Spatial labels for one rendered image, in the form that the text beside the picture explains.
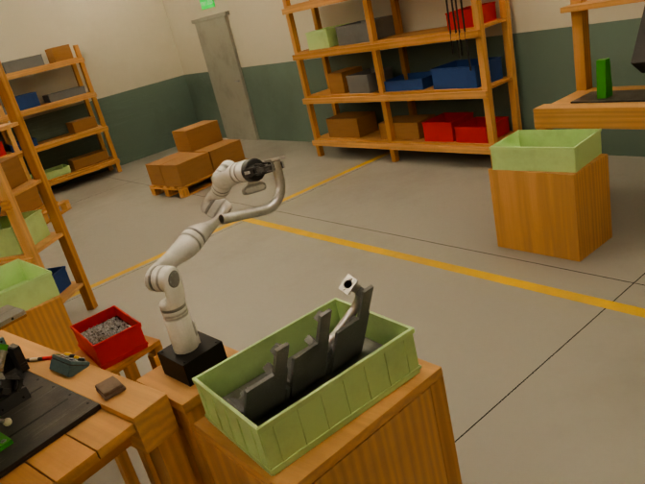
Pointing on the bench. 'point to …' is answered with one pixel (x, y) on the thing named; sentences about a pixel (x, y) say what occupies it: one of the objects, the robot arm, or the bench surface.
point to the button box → (67, 365)
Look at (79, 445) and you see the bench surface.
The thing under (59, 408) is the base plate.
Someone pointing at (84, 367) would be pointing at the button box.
